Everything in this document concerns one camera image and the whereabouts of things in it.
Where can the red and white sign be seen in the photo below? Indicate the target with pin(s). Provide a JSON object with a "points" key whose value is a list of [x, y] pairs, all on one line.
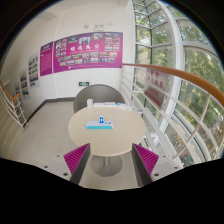
{"points": [[156, 84]]}

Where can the white papers on table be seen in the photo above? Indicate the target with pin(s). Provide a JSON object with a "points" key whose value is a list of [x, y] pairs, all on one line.
{"points": [[113, 104]]}

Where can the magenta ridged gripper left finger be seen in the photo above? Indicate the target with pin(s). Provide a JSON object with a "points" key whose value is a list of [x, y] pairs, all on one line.
{"points": [[76, 161]]}

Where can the grey curved sofa chair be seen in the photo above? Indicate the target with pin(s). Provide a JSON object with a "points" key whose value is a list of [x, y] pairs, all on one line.
{"points": [[99, 93]]}

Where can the green exit sign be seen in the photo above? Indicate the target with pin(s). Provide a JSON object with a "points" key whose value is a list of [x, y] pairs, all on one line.
{"points": [[84, 83]]}

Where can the large magenta wall poster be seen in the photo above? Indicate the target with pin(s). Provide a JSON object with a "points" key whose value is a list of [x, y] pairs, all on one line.
{"points": [[88, 50]]}

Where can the white photo wall panel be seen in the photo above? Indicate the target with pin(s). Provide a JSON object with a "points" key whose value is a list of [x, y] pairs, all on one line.
{"points": [[33, 71]]}

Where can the orange wooden handrail railing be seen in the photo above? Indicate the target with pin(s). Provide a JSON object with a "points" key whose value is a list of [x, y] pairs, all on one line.
{"points": [[189, 127]]}

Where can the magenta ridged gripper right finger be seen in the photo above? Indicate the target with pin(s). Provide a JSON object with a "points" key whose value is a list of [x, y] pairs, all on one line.
{"points": [[144, 163]]}

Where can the blue and white charger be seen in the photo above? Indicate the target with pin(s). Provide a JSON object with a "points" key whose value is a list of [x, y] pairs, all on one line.
{"points": [[101, 120]]}

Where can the left stair railing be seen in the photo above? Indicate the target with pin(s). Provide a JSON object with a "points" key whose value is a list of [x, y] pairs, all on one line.
{"points": [[13, 105]]}

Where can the round cream table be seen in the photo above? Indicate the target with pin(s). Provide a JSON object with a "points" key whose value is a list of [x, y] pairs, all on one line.
{"points": [[107, 145]]}

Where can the white box on table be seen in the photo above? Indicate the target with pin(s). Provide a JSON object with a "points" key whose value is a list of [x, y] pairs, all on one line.
{"points": [[89, 103]]}

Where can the small magenta wall poster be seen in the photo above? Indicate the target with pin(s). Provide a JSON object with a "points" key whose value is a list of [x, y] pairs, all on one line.
{"points": [[46, 59]]}

